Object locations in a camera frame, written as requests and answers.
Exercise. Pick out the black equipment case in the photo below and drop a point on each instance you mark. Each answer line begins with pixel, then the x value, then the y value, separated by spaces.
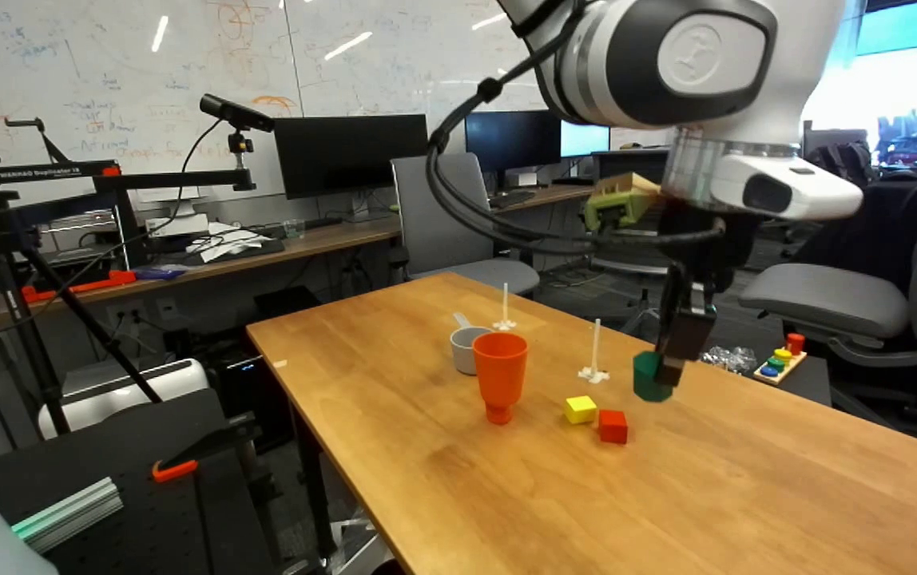
pixel 159 521

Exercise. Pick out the wide black monitor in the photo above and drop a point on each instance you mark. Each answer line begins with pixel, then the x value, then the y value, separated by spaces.
pixel 348 155

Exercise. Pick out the orange funnel-shaped cup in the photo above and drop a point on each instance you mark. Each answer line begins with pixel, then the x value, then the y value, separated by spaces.
pixel 504 369

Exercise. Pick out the white peg stand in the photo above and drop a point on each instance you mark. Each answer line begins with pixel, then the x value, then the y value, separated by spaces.
pixel 504 324
pixel 591 371

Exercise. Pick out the yellow block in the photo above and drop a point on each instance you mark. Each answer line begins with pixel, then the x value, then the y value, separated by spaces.
pixel 583 411

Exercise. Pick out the red block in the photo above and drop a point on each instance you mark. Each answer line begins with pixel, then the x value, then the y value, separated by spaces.
pixel 612 425

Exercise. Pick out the gray padded office chair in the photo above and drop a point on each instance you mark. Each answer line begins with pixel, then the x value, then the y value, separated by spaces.
pixel 852 298

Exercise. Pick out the black camera on boom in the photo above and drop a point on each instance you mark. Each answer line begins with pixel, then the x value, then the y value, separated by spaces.
pixel 234 108

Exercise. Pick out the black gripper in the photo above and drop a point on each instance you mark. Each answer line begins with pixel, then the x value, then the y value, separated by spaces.
pixel 698 250

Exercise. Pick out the black tripod with orange clamps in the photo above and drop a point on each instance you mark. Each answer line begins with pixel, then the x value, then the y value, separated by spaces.
pixel 42 178

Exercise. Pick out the white papers pile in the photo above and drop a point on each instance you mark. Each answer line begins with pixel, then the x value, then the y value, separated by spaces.
pixel 221 245

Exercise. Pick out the gray chair with tall back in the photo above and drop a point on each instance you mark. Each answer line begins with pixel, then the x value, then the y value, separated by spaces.
pixel 457 224

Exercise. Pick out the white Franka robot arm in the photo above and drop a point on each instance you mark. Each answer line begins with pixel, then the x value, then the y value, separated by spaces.
pixel 683 64

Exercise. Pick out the bright lit screen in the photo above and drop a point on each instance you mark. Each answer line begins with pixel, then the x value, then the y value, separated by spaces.
pixel 585 139

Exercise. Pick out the white rounded machine casing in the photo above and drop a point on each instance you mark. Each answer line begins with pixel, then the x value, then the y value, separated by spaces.
pixel 124 397

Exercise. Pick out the small black monitor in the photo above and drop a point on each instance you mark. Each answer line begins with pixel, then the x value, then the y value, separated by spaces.
pixel 510 146

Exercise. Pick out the colourful stacking block toy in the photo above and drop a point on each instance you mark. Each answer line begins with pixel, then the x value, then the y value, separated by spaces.
pixel 781 359

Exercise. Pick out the low black side table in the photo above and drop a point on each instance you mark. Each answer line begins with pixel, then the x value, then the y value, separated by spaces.
pixel 812 375

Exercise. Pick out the long wooden desk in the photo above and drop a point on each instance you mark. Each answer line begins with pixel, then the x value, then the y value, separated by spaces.
pixel 319 239

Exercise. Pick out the green block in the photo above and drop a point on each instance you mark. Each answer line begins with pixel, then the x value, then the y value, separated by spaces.
pixel 646 380

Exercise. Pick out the silver metal bar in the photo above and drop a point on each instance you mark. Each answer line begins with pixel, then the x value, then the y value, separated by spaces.
pixel 68 511

